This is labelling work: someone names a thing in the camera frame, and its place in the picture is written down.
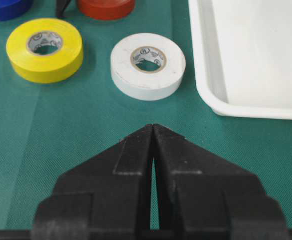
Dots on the white plastic case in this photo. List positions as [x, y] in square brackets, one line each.
[242, 53]

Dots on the yellow tape roll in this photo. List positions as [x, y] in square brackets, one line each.
[45, 50]

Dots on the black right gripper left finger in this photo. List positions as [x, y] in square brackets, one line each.
[105, 198]

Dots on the white tape roll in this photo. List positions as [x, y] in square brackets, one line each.
[147, 66]

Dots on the red tape roll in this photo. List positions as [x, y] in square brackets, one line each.
[105, 9]

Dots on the blue tape roll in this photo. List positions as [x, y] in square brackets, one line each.
[10, 9]

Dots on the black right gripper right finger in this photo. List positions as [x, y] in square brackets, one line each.
[202, 196]

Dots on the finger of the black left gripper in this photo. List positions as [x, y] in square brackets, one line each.
[61, 5]

